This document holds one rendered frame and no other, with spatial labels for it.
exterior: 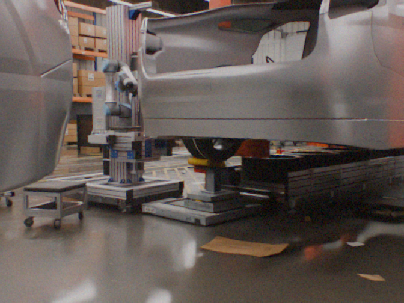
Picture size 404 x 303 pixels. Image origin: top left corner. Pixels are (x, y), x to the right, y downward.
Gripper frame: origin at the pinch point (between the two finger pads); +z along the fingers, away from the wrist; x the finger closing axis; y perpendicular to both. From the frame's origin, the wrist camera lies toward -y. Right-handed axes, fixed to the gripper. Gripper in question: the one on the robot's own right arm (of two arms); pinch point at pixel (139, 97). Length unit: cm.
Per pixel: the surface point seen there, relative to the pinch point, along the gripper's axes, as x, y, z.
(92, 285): 88, -72, 152
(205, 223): 8, 48, 111
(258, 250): -7, -9, 170
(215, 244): 15, 1, 146
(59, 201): 99, 13, 41
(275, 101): -47, -109, 134
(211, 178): -20, 60, 74
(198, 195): -1, 58, 81
